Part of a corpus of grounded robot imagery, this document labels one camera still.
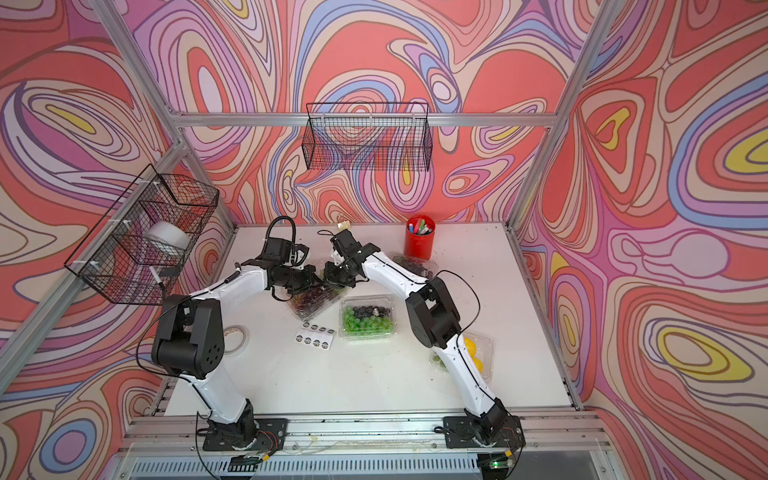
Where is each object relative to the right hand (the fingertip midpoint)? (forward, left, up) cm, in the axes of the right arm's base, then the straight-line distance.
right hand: (325, 291), depth 93 cm
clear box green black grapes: (-8, -13, -2) cm, 16 cm away
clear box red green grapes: (-3, +5, -1) cm, 6 cm away
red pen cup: (+18, -31, +4) cm, 36 cm away
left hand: (+2, 0, +1) cm, 3 cm away
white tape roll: (+2, +35, +26) cm, 44 cm away
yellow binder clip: (+34, -3, -5) cm, 35 cm away
